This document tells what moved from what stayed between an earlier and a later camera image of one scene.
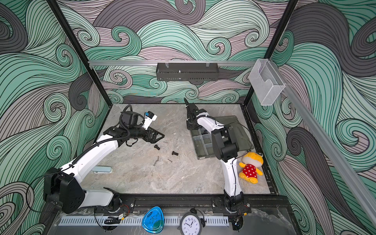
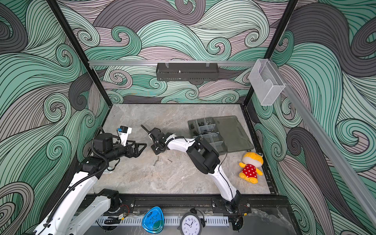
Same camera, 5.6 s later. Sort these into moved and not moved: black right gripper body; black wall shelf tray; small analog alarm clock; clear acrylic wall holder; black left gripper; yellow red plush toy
Moved: black left gripper; black right gripper body
Not moved: yellow red plush toy; clear acrylic wall holder; small analog alarm clock; black wall shelf tray
